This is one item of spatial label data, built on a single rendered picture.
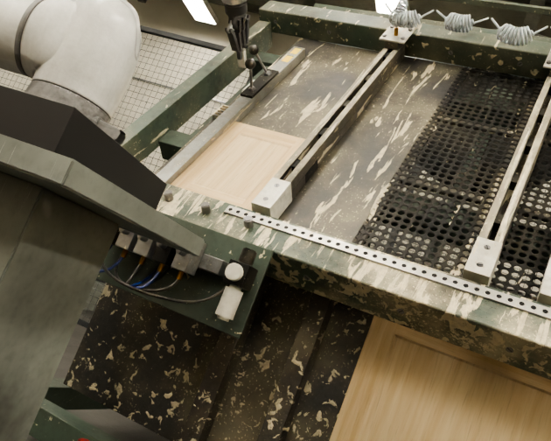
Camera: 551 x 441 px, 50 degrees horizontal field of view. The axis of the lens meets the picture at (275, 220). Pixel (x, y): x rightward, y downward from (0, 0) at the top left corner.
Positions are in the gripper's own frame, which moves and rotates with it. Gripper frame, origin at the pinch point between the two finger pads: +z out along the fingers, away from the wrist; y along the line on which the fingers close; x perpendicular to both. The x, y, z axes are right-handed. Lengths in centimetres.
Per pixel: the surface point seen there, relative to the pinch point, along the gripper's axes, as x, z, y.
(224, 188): 22, 15, 49
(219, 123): 3.3, 12.9, 22.5
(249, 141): 16.1, 15.3, 24.5
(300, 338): 59, 39, 73
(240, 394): 46, 56, 88
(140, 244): 19, 9, 84
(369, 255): 73, 11, 60
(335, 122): 41.1, 9.6, 10.8
